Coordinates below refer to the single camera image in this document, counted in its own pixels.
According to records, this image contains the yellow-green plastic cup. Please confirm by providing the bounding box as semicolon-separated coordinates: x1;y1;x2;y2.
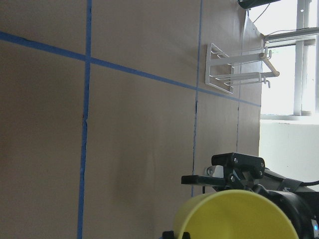
173;190;298;239

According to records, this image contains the white wire cup rack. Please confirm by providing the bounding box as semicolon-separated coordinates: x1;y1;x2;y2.
205;43;280;94

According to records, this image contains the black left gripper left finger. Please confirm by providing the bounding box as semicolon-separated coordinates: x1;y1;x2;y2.
162;231;174;239

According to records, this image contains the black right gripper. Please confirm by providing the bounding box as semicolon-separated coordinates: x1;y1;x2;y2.
181;152;319;239

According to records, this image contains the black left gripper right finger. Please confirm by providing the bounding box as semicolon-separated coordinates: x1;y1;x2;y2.
182;232;190;239

